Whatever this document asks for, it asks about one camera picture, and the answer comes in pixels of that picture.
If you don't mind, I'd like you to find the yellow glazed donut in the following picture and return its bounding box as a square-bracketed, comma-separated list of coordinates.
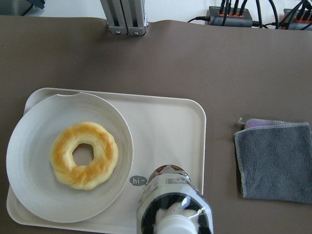
[50, 121, 118, 190]

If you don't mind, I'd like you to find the tea bottle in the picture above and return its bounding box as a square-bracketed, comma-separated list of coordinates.
[136, 164, 214, 234]

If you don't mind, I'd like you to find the white plate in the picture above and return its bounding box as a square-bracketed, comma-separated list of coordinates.
[6, 92, 133, 223]

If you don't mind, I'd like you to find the grey usb hub right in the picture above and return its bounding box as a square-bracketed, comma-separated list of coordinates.
[281, 10, 312, 30]

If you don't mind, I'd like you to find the beige tray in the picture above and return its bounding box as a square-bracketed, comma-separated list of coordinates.
[7, 88, 206, 234]

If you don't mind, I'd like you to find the dark grey cloth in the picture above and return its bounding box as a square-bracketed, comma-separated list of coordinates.
[234, 118, 312, 203]

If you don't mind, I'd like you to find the aluminium frame post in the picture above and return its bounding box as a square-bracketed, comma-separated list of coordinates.
[100, 0, 148, 36]

